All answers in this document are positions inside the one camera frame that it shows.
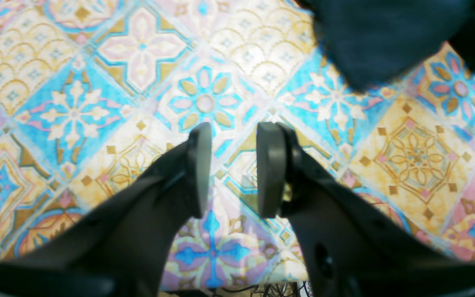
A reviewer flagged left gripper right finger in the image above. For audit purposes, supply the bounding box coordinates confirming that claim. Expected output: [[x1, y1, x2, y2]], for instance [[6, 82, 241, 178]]
[[256, 122, 475, 297]]

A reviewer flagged patterned tablecloth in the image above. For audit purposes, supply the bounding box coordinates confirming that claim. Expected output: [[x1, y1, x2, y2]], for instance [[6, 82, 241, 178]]
[[0, 0, 475, 297]]

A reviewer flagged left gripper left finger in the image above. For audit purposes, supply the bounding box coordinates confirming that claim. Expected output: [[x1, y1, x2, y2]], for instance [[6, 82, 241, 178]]
[[0, 123, 212, 297]]

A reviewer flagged dark blue t-shirt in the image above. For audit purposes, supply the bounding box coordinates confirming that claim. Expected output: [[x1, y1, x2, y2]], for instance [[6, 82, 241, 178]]
[[298, 0, 475, 92]]

